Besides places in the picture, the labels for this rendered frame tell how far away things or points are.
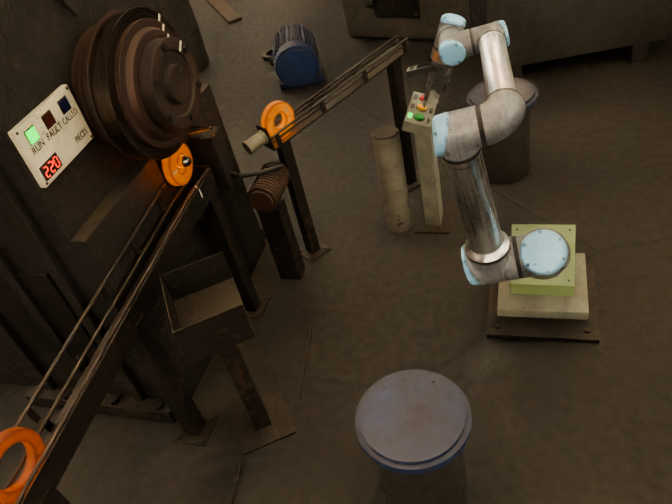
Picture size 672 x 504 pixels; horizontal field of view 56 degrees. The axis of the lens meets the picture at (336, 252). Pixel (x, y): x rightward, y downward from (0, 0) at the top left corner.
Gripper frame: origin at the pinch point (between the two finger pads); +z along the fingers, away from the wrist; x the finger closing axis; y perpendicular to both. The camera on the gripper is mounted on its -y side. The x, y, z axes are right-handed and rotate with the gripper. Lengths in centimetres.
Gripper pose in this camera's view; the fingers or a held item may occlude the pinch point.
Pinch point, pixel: (423, 103)
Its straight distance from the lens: 259.9
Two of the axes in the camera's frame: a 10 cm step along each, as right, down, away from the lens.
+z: -1.5, 6.8, 7.2
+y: 9.6, 2.8, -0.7
